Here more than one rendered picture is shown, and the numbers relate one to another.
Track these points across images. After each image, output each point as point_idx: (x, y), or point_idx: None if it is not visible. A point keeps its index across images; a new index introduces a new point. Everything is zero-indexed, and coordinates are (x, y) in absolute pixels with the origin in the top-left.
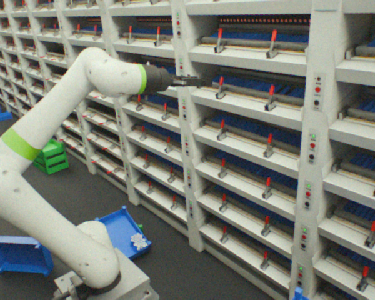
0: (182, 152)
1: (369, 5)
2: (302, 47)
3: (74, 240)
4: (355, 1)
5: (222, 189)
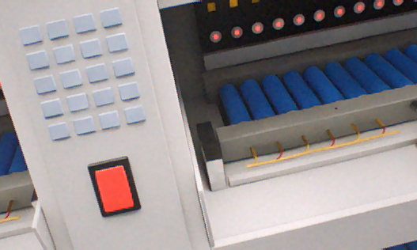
0: None
1: (321, 247)
2: None
3: None
4: (267, 248)
5: None
